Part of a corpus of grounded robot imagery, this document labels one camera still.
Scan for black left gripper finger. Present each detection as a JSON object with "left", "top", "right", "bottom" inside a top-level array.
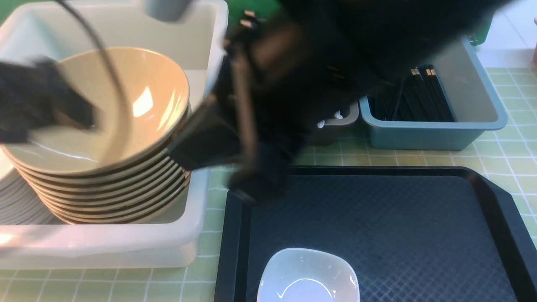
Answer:
[{"left": 50, "top": 81, "right": 96, "bottom": 130}]

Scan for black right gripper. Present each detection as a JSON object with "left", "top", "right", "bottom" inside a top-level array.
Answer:
[{"left": 168, "top": 11, "right": 357, "bottom": 205}]

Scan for beige noodle bowl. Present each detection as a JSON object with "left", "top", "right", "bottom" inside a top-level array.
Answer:
[{"left": 3, "top": 47, "right": 190, "bottom": 174}]

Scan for white square dish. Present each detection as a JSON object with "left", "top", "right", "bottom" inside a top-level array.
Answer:
[{"left": 256, "top": 248, "right": 360, "bottom": 302}]

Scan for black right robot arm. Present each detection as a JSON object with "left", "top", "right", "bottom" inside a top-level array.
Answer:
[{"left": 168, "top": 0, "right": 510, "bottom": 204}]

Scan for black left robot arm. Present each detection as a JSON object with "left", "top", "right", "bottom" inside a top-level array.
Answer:
[{"left": 0, "top": 58, "right": 96, "bottom": 144}]

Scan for pile of white soup spoons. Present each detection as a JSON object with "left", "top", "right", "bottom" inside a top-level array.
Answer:
[{"left": 317, "top": 111, "right": 343, "bottom": 129}]

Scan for grey plastic spoon bin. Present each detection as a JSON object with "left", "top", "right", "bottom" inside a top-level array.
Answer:
[{"left": 309, "top": 101, "right": 360, "bottom": 146}]

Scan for large white plastic tub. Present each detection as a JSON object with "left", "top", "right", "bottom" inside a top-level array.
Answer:
[{"left": 1, "top": 0, "right": 228, "bottom": 270}]

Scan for stack of beige bowls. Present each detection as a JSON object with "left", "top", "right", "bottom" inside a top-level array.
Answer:
[{"left": 13, "top": 109, "right": 198, "bottom": 224}]

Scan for stack of white plates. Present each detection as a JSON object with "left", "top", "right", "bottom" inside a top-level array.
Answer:
[{"left": 0, "top": 149, "right": 54, "bottom": 225}]

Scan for pile of black chopsticks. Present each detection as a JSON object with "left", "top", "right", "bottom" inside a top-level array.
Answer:
[{"left": 368, "top": 64, "right": 456, "bottom": 122}]

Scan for blue-grey plastic chopstick bin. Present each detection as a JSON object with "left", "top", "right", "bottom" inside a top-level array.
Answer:
[{"left": 359, "top": 39, "right": 508, "bottom": 151}]

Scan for black plastic serving tray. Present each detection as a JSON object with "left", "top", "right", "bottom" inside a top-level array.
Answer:
[{"left": 214, "top": 166, "right": 537, "bottom": 302}]

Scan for black left camera cable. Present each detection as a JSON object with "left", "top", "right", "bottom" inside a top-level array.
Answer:
[{"left": 55, "top": 0, "right": 133, "bottom": 160}]

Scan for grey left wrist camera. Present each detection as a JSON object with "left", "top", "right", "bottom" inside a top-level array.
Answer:
[{"left": 142, "top": 0, "right": 193, "bottom": 23}]

